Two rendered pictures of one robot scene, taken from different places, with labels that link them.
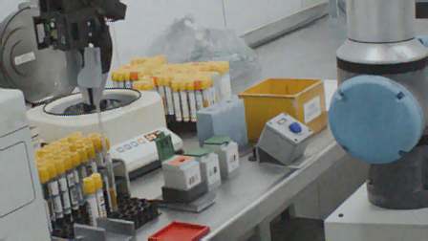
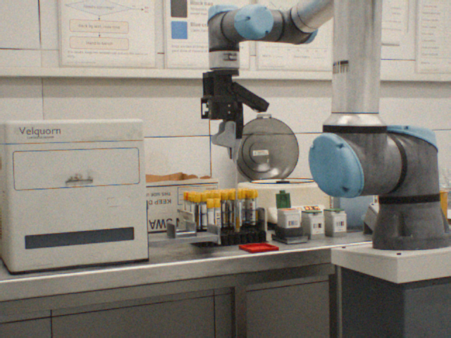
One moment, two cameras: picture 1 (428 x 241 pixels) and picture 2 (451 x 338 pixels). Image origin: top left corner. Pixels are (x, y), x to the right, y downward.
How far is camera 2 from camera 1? 0.72 m
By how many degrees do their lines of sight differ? 29
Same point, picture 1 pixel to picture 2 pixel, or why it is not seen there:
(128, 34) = not seen: hidden behind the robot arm
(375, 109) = (328, 155)
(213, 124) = (340, 202)
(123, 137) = not seen: hidden behind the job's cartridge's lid
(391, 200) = (375, 241)
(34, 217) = (136, 193)
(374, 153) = (329, 187)
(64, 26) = (211, 103)
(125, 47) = not seen: hidden behind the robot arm
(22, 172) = (132, 165)
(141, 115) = (305, 192)
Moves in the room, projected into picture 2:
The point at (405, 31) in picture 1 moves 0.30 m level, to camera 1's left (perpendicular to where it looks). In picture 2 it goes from (359, 106) to (209, 113)
